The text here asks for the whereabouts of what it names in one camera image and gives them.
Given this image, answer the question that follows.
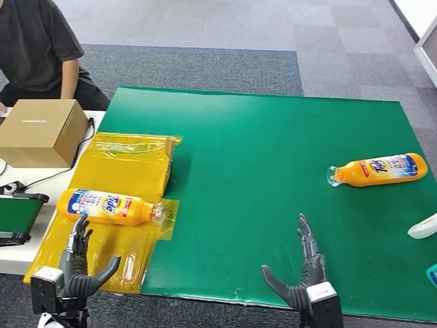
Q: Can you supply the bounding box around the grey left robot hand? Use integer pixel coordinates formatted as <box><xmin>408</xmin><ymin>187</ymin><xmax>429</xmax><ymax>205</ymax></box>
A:
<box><xmin>58</xmin><ymin>214</ymin><xmax>122</xmax><ymax>300</ymax></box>

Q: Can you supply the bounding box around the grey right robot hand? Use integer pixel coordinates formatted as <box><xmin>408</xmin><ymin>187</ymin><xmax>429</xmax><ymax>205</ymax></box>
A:
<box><xmin>260</xmin><ymin>213</ymin><xmax>329</xmax><ymax>312</ymax></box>

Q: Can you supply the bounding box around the orange Tide detergent bottle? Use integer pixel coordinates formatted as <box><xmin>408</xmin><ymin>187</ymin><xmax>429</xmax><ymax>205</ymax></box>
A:
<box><xmin>326</xmin><ymin>152</ymin><xmax>428</xmax><ymax>188</ymax></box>
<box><xmin>56</xmin><ymin>188</ymin><xmax>167</xmax><ymax>227</ymax></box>

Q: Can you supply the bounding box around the black device with white mark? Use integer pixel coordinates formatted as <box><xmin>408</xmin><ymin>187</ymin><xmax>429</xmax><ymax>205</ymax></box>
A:
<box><xmin>0</xmin><ymin>180</ymin><xmax>25</xmax><ymax>196</ymax></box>

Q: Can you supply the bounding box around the yellow plastic sheet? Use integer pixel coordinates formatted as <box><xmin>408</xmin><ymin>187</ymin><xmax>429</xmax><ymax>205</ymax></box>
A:
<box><xmin>23</xmin><ymin>131</ymin><xmax>183</xmax><ymax>295</ymax></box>

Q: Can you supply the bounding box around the green table mat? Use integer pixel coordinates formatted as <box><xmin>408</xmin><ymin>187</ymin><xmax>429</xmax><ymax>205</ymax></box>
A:
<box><xmin>98</xmin><ymin>86</ymin><xmax>437</xmax><ymax>323</ymax></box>

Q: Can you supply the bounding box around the brown cardboard box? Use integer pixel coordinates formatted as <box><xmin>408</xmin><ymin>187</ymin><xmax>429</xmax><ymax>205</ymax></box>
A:
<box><xmin>0</xmin><ymin>98</ymin><xmax>90</xmax><ymax>169</ymax></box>

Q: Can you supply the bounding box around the white plastic object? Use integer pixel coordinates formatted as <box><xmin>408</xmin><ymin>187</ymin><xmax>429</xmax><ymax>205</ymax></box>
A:
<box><xmin>407</xmin><ymin>213</ymin><xmax>437</xmax><ymax>241</ymax></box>

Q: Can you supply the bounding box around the person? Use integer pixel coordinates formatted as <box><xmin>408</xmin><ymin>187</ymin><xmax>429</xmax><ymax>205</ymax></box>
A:
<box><xmin>0</xmin><ymin>0</ymin><xmax>111</xmax><ymax>114</ymax></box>

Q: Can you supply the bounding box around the white framed panel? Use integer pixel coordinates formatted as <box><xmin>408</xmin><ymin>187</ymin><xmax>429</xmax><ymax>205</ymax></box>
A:
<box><xmin>414</xmin><ymin>15</ymin><xmax>437</xmax><ymax>89</ymax></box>

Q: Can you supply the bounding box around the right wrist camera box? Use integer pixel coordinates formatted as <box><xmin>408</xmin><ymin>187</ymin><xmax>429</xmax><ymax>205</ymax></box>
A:
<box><xmin>306</xmin><ymin>281</ymin><xmax>344</xmax><ymax>328</ymax></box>

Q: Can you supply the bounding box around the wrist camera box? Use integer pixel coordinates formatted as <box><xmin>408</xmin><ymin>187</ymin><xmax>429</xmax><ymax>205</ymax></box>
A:
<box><xmin>306</xmin><ymin>281</ymin><xmax>344</xmax><ymax>328</ymax></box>
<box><xmin>30</xmin><ymin>265</ymin><xmax>66</xmax><ymax>315</ymax></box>

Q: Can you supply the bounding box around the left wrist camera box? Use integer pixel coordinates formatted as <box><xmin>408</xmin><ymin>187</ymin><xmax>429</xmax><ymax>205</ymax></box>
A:
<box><xmin>30</xmin><ymin>265</ymin><xmax>66</xmax><ymax>315</ymax></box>

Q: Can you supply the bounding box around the black cable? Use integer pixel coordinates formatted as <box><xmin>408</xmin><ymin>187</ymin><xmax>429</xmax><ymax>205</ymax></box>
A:
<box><xmin>22</xmin><ymin>116</ymin><xmax>96</xmax><ymax>189</ymax></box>

